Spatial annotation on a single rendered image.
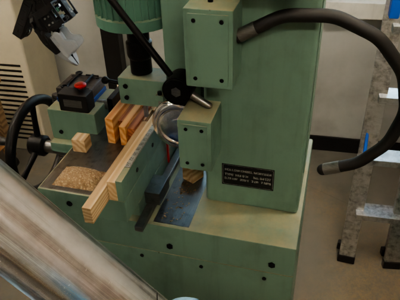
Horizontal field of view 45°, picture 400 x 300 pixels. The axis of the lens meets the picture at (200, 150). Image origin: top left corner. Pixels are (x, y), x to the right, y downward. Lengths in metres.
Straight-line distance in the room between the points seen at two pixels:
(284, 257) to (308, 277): 1.00
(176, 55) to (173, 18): 0.08
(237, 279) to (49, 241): 0.80
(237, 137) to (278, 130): 0.09
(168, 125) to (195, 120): 0.12
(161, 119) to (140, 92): 0.13
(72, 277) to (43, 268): 0.03
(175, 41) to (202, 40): 0.16
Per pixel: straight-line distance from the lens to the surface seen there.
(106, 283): 0.45
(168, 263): 1.21
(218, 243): 1.11
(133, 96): 1.17
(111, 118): 1.19
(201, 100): 0.98
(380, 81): 1.80
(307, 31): 0.92
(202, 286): 1.24
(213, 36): 0.86
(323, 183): 2.55
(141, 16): 1.03
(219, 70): 0.89
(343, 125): 2.72
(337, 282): 2.10
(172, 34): 1.02
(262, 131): 1.03
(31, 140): 1.43
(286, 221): 1.14
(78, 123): 1.28
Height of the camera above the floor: 1.57
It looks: 35 degrees down
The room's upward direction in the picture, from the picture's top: 2 degrees counter-clockwise
